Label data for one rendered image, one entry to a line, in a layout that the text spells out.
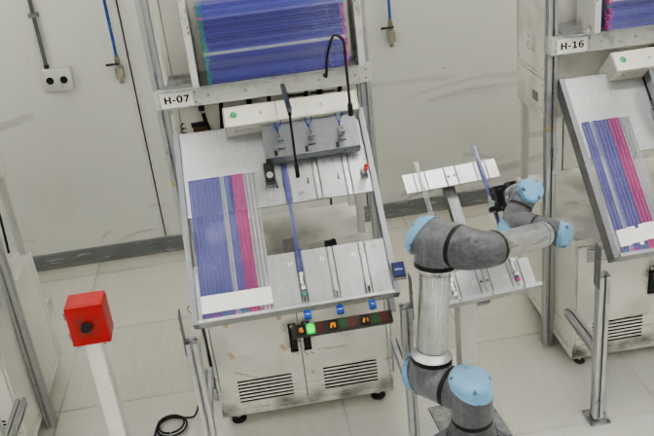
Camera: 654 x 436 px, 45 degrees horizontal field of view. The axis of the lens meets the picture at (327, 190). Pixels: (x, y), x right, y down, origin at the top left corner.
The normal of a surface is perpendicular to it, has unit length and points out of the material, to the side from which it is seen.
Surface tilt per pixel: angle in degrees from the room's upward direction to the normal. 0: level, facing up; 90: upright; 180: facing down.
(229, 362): 90
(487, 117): 90
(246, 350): 90
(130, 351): 0
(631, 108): 45
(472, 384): 8
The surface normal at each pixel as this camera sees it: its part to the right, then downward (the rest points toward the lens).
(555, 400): -0.11, -0.91
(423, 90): 0.13, 0.40
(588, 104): 0.02, -0.37
